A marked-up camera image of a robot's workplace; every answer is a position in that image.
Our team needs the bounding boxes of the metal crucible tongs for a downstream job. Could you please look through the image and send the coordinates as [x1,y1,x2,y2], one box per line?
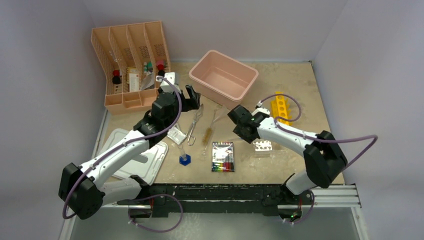
[186,104,204,146]

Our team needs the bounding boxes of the wire test tube brush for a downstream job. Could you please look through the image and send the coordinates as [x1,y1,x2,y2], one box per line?
[202,109,218,146]

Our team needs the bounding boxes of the pink plastic bin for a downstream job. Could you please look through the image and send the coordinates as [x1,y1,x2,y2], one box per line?
[188,50,259,110]

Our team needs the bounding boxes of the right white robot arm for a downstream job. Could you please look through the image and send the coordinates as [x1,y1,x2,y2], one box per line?
[227,105,348,204]

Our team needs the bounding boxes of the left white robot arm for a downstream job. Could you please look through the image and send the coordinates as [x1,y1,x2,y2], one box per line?
[58,84,201,220]

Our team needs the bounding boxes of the white sachet packet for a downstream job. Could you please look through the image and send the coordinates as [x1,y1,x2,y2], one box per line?
[167,126,187,145]

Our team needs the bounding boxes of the clear ruler set packet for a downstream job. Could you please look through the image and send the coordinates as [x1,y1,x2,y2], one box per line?
[140,72,155,91]

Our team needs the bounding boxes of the red black stamp right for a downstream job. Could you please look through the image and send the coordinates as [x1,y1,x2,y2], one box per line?
[156,60,166,77]

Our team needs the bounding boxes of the red black stamp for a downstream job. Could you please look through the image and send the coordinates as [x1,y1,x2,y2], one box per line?
[156,60,166,77]
[112,69,122,85]

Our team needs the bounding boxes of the green grey eraser block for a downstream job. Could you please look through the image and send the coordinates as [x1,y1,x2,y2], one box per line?
[147,61,153,71]

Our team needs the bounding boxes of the green white glue stick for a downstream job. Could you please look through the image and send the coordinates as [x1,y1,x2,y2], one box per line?
[143,62,148,74]

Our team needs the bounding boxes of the white card box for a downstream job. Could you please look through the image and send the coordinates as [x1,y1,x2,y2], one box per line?
[128,73,140,93]

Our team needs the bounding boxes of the coloured marker pen pack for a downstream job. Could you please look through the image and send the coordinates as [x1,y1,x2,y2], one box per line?
[211,141,235,173]

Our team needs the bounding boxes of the peach plastic desk organizer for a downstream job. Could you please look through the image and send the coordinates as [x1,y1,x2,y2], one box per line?
[90,21,171,115]

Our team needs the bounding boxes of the white plastic lid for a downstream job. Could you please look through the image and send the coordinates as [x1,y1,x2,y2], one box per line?
[97,128,169,185]

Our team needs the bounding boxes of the red black stamp left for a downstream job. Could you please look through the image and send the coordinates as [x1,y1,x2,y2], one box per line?
[112,69,122,85]

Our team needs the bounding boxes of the clear plastic well tray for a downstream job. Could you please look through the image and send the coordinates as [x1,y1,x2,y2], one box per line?
[252,139,273,158]

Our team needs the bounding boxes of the yellow test tube rack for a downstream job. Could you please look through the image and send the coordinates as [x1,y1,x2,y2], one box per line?
[270,95,293,126]

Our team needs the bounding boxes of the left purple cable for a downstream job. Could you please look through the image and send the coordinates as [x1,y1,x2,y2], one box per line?
[62,75,184,233]

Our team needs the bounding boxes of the purple cable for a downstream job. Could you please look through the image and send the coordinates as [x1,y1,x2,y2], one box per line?
[62,75,184,233]
[256,93,379,226]

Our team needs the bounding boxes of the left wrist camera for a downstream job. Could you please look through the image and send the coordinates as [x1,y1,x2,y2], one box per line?
[156,72,181,94]

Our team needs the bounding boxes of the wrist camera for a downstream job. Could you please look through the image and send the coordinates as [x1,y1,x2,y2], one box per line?
[156,72,181,94]
[251,101,271,117]

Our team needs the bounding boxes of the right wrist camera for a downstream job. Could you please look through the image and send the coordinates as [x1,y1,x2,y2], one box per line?
[251,101,271,117]

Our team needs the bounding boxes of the black aluminium base frame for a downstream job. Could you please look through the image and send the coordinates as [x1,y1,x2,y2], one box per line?
[59,167,370,240]

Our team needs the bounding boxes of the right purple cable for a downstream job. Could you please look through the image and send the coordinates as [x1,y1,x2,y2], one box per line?
[256,93,379,226]

